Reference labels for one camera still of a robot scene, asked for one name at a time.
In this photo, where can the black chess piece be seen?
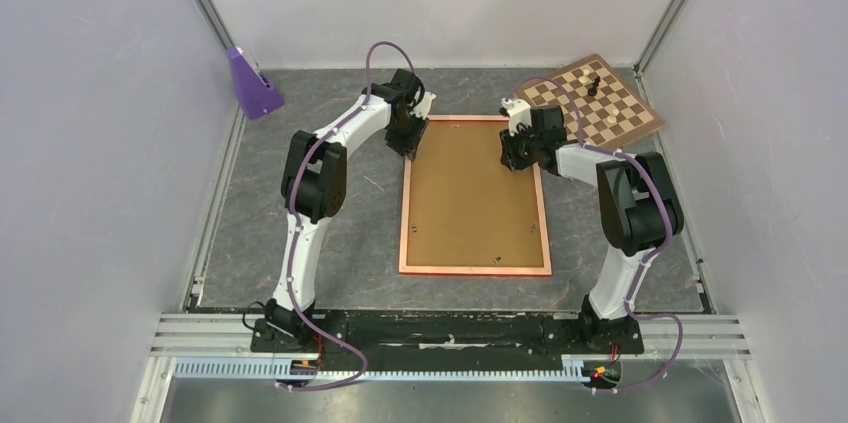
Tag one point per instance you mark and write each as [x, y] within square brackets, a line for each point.
[592, 91]

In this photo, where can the wooden chessboard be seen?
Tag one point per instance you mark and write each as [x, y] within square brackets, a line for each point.
[637, 119]

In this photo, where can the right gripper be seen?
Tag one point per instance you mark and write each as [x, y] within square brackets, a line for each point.
[509, 157]

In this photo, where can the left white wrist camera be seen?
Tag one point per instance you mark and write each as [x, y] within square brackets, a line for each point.
[422, 109]

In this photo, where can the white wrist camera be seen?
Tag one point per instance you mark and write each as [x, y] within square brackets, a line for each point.
[422, 109]
[518, 113]

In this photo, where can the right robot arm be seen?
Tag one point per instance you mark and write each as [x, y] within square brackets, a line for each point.
[639, 212]

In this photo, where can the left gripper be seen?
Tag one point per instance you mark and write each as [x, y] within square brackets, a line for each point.
[408, 146]

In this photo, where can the white chess piece top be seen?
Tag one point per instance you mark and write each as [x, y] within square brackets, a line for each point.
[585, 76]

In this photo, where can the orange picture frame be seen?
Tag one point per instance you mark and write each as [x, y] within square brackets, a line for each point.
[543, 221]

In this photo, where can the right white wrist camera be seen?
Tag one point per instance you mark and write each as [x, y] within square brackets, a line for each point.
[518, 113]

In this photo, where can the white chess piece lower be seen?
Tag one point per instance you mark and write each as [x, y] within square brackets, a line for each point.
[612, 117]

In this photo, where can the purple plastic stand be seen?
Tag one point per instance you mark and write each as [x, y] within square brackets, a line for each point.
[256, 94]

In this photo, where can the white chess piece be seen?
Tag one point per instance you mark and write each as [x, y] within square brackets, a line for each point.
[585, 76]
[612, 117]

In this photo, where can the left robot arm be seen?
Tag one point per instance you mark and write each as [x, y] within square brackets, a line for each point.
[314, 187]

